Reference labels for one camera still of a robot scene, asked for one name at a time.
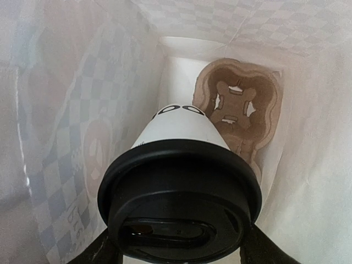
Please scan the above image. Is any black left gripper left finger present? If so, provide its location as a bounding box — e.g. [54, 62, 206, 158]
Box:
[68, 228, 123, 264]

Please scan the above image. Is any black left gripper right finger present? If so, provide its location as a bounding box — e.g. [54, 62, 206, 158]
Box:
[240, 224, 299, 264]

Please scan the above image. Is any white paper coffee cup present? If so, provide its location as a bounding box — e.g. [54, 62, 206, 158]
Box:
[132, 104, 229, 150]

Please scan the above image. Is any brown cardboard cup carrier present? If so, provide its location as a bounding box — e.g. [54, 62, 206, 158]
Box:
[192, 58, 282, 169]

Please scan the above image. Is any blue checkered paper bag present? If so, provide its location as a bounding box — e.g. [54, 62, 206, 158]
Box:
[1, 1, 351, 263]

